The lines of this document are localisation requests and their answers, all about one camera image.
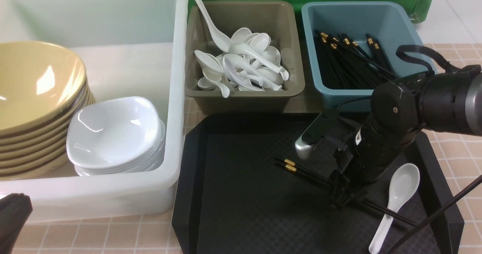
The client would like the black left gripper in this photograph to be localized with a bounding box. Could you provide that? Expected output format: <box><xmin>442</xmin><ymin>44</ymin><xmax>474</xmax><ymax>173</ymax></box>
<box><xmin>0</xmin><ymin>193</ymin><xmax>33</xmax><ymax>254</ymax></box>

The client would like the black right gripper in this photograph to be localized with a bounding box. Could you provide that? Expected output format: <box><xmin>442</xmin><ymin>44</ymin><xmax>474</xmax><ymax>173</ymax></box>
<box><xmin>329</xmin><ymin>170</ymin><xmax>371</xmax><ymax>210</ymax></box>

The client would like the white ceramic soup spoon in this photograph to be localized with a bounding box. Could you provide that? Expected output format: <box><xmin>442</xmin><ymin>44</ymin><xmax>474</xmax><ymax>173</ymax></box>
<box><xmin>368</xmin><ymin>163</ymin><xmax>420</xmax><ymax>254</ymax></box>

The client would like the black chopstick gold band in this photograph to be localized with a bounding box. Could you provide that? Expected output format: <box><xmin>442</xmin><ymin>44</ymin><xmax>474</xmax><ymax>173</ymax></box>
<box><xmin>276</xmin><ymin>157</ymin><xmax>418</xmax><ymax>226</ymax></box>

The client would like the white square sauce dish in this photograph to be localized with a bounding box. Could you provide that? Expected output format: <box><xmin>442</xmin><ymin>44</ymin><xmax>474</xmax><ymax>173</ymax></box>
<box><xmin>66</xmin><ymin>96</ymin><xmax>166</xmax><ymax>176</ymax></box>

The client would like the yellow noodle bowl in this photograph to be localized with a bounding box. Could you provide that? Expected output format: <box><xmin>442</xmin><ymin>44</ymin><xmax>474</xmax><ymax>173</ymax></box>
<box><xmin>0</xmin><ymin>41</ymin><xmax>87</xmax><ymax>135</ymax></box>

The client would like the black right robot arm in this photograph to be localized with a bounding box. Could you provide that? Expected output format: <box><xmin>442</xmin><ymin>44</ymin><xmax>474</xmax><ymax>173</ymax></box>
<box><xmin>330</xmin><ymin>65</ymin><xmax>482</xmax><ymax>209</ymax></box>

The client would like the black plastic serving tray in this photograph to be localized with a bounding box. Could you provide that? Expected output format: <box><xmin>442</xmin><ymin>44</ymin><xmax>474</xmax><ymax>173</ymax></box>
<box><xmin>172</xmin><ymin>113</ymin><xmax>465</xmax><ymax>254</ymax></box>

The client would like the stack of yellow bowls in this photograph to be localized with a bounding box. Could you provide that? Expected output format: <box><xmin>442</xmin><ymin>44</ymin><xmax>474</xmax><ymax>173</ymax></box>
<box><xmin>1</xmin><ymin>85</ymin><xmax>95</xmax><ymax>181</ymax></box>

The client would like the stack of white dishes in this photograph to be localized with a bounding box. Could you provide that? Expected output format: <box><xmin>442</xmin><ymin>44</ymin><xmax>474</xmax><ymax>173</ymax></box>
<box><xmin>67</xmin><ymin>120</ymin><xmax>165</xmax><ymax>176</ymax></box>

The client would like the pile of black chopsticks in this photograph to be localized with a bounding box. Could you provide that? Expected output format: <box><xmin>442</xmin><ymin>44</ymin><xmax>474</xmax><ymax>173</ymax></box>
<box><xmin>313</xmin><ymin>30</ymin><xmax>397</xmax><ymax>90</ymax></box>

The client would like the pile of white spoons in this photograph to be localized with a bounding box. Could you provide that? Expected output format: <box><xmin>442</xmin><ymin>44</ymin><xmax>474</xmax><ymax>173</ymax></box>
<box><xmin>194</xmin><ymin>27</ymin><xmax>294</xmax><ymax>98</ymax></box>

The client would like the blue plastic chopstick bin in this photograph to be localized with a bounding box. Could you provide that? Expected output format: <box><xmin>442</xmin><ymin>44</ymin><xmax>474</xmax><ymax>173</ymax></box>
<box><xmin>301</xmin><ymin>2</ymin><xmax>426</xmax><ymax>108</ymax></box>

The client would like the olive plastic spoon bin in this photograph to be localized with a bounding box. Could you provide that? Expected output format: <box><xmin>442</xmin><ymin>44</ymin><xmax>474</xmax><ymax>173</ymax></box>
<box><xmin>185</xmin><ymin>0</ymin><xmax>306</xmax><ymax>115</ymax></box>

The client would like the upright white spoon in bin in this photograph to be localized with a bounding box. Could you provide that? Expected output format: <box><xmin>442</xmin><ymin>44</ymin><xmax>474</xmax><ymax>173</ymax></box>
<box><xmin>194</xmin><ymin>0</ymin><xmax>232</xmax><ymax>52</ymax></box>

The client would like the large white plastic tub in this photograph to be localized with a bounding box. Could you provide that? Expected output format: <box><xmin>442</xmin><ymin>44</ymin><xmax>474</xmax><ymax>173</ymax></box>
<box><xmin>1</xmin><ymin>0</ymin><xmax>188</xmax><ymax>224</ymax></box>

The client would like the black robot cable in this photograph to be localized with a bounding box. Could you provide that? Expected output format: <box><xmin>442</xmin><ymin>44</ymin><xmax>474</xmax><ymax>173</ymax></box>
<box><xmin>388</xmin><ymin>44</ymin><xmax>482</xmax><ymax>254</ymax></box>

